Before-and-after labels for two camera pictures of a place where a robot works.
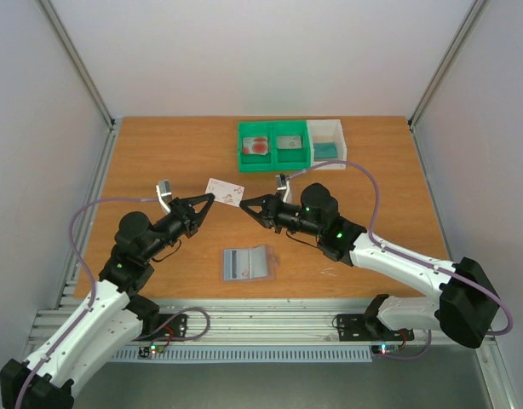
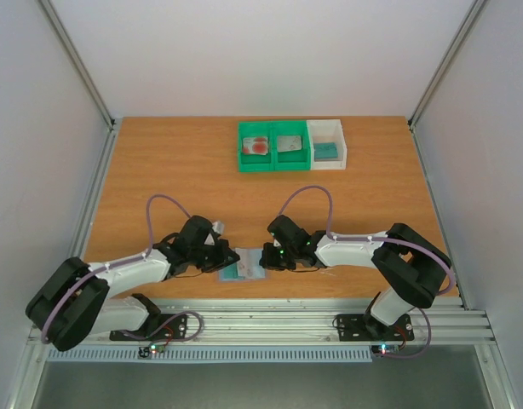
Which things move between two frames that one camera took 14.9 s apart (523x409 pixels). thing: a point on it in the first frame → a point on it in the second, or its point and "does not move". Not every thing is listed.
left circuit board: (145, 351) does not move
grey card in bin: (287, 142) does not move
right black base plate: (367, 327) does not move
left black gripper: (186, 214) → (222, 258)
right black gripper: (271, 211) → (274, 256)
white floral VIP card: (225, 192) → (249, 262)
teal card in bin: (325, 151) does not move
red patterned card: (255, 146) does not move
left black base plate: (170, 325) does not move
